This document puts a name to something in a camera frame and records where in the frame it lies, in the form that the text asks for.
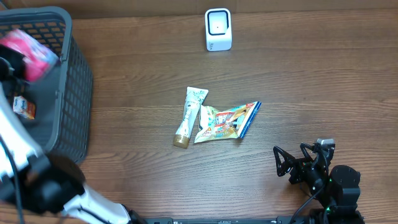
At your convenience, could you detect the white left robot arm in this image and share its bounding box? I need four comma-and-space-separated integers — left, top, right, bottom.
1, 44, 142, 223

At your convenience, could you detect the small orange white box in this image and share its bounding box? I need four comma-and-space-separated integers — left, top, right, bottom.
12, 96, 36, 119

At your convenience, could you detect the white gold-capped tube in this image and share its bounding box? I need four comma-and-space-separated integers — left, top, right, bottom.
173, 86, 208, 148

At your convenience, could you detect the beige snack packet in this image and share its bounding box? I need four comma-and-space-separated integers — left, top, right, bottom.
194, 101, 262, 144

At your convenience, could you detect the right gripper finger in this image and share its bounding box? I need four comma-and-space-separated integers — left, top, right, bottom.
300, 142, 314, 162
273, 146, 296, 177

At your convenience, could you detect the grey plastic shopping basket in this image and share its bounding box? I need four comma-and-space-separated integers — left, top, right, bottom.
1, 6, 93, 163

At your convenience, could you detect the white barcode scanner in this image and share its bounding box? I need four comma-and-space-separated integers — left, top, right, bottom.
205, 8, 233, 52

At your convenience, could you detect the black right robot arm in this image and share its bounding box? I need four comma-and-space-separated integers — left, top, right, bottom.
273, 139, 364, 224

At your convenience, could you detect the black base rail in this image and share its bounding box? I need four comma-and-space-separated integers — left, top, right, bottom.
142, 215, 366, 224

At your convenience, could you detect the pink purple pad pack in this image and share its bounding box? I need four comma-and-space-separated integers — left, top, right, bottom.
1, 29, 59, 82

